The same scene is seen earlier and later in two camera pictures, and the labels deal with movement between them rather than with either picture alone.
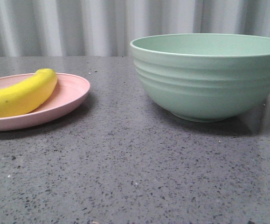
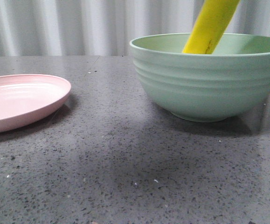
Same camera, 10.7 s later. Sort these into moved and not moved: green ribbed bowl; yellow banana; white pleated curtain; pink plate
Moved: pink plate; yellow banana
Not moved: green ribbed bowl; white pleated curtain
